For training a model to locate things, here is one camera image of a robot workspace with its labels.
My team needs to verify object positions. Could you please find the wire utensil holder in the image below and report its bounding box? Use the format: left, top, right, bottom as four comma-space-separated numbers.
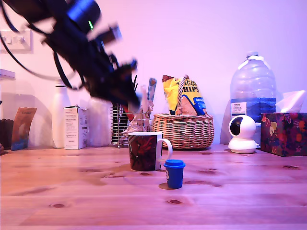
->
110, 104, 155, 148

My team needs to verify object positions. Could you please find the white sachet stick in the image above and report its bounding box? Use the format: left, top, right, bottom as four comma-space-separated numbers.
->
141, 84, 149, 115

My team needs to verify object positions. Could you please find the blue coffee capsule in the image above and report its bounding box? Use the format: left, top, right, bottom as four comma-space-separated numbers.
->
164, 159, 187, 189

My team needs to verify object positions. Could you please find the crumpled white paper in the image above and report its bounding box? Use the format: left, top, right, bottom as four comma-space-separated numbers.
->
122, 105, 154, 135

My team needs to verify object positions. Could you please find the dark ribbed container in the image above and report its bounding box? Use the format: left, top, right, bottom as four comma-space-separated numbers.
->
0, 119, 14, 150

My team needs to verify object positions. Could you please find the blue striped sachet stick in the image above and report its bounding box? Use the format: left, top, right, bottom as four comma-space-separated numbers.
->
147, 77, 158, 102

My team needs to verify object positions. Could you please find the wicker basket with handle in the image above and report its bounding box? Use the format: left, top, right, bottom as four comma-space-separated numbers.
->
152, 74, 215, 150

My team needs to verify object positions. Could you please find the large clear water bottle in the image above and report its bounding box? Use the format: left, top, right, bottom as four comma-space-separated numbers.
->
230, 50, 277, 145

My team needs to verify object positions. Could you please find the white tissue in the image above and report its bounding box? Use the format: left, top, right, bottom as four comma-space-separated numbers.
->
275, 90, 307, 114

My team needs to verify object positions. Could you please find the dark red patterned mug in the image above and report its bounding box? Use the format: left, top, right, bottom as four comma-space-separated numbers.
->
127, 131, 173, 172

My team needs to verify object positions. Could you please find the white bottle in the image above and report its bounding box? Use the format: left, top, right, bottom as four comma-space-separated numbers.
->
51, 79, 72, 149

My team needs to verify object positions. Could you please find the clear bottle with dark cap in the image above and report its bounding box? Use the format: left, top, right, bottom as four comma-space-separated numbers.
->
87, 95, 113, 147

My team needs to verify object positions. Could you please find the thin black cable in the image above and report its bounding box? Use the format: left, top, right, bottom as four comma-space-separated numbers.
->
0, 31, 80, 80

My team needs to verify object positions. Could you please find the white light switch plate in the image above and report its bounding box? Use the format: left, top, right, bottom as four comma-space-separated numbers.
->
0, 30, 34, 54

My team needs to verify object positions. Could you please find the yellow tortilla chips bag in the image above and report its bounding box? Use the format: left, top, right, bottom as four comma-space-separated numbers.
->
162, 75, 207, 116

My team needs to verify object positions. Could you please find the white carton box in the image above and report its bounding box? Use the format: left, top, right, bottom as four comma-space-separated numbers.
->
63, 104, 89, 150

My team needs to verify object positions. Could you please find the dark floral tissue box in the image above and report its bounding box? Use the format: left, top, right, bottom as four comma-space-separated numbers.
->
260, 112, 307, 158

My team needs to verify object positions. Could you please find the small white round camera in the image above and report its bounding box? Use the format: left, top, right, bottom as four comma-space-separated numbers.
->
227, 115, 258, 154

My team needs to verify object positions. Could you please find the brown pouch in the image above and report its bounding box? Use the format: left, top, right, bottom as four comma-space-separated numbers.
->
11, 107, 38, 151

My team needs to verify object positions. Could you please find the thick black cable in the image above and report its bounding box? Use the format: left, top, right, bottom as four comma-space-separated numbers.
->
53, 50, 85, 91

